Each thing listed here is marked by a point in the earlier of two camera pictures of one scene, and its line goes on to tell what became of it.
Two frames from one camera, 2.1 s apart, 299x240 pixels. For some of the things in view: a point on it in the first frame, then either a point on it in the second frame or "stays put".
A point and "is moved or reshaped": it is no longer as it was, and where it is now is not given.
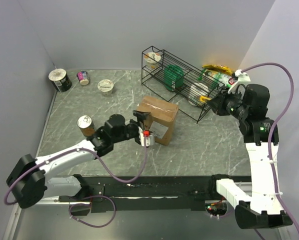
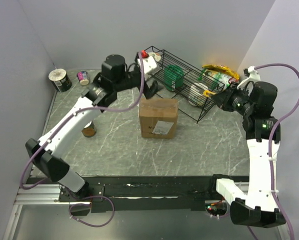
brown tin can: [86, 126] stays put
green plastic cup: [173, 77] stays put
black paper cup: [60, 80] stays put
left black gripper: [141, 116] -> [150, 92]
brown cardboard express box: [160, 121] is moved or reshaped
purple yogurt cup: [83, 77] stays put
